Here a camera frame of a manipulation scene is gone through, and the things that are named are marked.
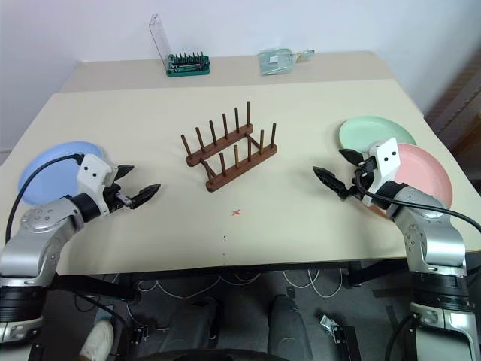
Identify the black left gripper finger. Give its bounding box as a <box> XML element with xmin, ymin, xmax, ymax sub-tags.
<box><xmin>112</xmin><ymin>164</ymin><xmax>135</xmax><ymax>185</ymax></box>
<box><xmin>131</xmin><ymin>184</ymin><xmax>162</xmax><ymax>210</ymax></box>

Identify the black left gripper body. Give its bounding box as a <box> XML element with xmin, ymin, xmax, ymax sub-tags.
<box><xmin>106</xmin><ymin>179</ymin><xmax>136</xmax><ymax>214</ymax></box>

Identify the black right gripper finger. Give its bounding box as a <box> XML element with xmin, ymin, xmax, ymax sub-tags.
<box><xmin>313</xmin><ymin>167</ymin><xmax>346</xmax><ymax>195</ymax></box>
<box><xmin>339</xmin><ymin>149</ymin><xmax>365</xmax><ymax>165</ymax></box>

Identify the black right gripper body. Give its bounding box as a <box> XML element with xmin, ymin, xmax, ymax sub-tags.
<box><xmin>339</xmin><ymin>156</ymin><xmax>378</xmax><ymax>199</ymax></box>

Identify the wooden dish rack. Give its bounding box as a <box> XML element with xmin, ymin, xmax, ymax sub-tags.
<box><xmin>180</xmin><ymin>100</ymin><xmax>279</xmax><ymax>193</ymax></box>

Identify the green plate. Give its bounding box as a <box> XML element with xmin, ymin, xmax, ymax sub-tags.
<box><xmin>337</xmin><ymin>116</ymin><xmax>418</xmax><ymax>153</ymax></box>

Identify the pink-red plate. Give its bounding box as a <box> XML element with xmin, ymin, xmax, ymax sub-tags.
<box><xmin>370</xmin><ymin>142</ymin><xmax>453</xmax><ymax>220</ymax></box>

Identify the blue plate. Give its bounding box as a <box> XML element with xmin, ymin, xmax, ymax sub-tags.
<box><xmin>17</xmin><ymin>141</ymin><xmax>108</xmax><ymax>207</ymax></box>

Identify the green screwdriver bit case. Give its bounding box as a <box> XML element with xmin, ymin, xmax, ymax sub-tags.
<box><xmin>149</xmin><ymin>13</ymin><xmax>212</xmax><ymax>79</ymax></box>

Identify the white shoe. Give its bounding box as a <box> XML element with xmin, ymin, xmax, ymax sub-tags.
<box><xmin>79</xmin><ymin>319</ymin><xmax>115</xmax><ymax>361</ymax></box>

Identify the metal caster wheel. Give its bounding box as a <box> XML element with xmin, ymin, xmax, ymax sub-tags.
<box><xmin>318</xmin><ymin>314</ymin><xmax>357</xmax><ymax>361</ymax></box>

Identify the dark rounded robot foot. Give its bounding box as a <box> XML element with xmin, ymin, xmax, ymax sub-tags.
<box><xmin>268</xmin><ymin>294</ymin><xmax>313</xmax><ymax>361</ymax></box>

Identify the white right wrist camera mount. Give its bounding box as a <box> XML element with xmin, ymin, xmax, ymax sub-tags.
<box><xmin>361</xmin><ymin>137</ymin><xmax>400</xmax><ymax>208</ymax></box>

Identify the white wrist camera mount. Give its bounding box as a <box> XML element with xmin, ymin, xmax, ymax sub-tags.
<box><xmin>361</xmin><ymin>137</ymin><xmax>400</xmax><ymax>208</ymax></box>
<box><xmin>77</xmin><ymin>153</ymin><xmax>119</xmax><ymax>217</ymax></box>

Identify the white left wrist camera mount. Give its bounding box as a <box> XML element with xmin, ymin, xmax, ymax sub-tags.
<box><xmin>77</xmin><ymin>153</ymin><xmax>119</xmax><ymax>217</ymax></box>

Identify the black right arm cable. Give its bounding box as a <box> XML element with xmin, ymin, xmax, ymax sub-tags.
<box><xmin>352</xmin><ymin>168</ymin><xmax>481</xmax><ymax>231</ymax></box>

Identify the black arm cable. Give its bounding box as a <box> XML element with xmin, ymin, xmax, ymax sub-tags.
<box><xmin>4</xmin><ymin>153</ymin><xmax>86</xmax><ymax>245</ymax></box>
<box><xmin>352</xmin><ymin>168</ymin><xmax>481</xmax><ymax>231</ymax></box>

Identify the black table frame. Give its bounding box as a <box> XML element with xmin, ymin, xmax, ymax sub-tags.
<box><xmin>48</xmin><ymin>258</ymin><xmax>413</xmax><ymax>304</ymax></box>

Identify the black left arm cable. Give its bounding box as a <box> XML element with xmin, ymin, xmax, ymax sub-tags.
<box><xmin>4</xmin><ymin>153</ymin><xmax>86</xmax><ymax>245</ymax></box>

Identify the white floor cable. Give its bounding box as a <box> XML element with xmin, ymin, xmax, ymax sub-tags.
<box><xmin>282</xmin><ymin>267</ymin><xmax>349</xmax><ymax>301</ymax></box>
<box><xmin>137</xmin><ymin>271</ymin><xmax>264</xmax><ymax>300</ymax></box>

